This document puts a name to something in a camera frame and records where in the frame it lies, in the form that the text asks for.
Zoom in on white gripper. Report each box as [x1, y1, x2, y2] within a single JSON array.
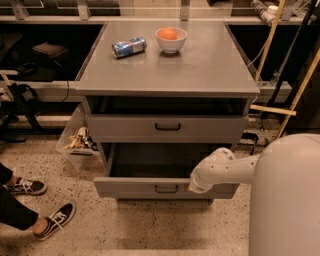
[[188, 168, 213, 194]]

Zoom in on grey drawer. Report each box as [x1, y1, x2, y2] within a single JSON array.
[[87, 114, 248, 144], [94, 143, 238, 201]]

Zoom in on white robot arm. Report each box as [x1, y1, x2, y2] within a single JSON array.
[[189, 133, 320, 256]]

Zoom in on grey drawer cabinet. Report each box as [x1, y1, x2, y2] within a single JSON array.
[[74, 20, 260, 204]]

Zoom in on grey top drawer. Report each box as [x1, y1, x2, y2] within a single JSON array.
[[87, 114, 248, 144]]

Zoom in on clear plastic bin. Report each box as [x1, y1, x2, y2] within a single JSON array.
[[56, 104, 102, 169]]

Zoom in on black sneaker lower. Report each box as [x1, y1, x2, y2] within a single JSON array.
[[32, 202, 76, 240]]

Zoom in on black sneaker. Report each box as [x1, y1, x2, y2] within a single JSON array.
[[32, 202, 76, 240], [7, 177, 47, 196]]

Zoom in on white bowl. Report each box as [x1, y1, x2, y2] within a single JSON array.
[[155, 27, 188, 53]]

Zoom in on blue crushed soda can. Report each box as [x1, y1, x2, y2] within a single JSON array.
[[112, 37, 147, 58]]

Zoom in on orange fruit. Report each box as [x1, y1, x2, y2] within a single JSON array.
[[157, 27, 177, 40]]

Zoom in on black sneaker upper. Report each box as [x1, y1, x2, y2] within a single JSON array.
[[7, 177, 47, 196]]

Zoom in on black trouser leg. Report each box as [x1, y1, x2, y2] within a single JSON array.
[[0, 163, 38, 230]]

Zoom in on dark box on shelf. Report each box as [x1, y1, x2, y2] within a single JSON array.
[[32, 42, 69, 58]]

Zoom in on wooden frame sticks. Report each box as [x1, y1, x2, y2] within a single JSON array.
[[250, 0, 319, 138]]

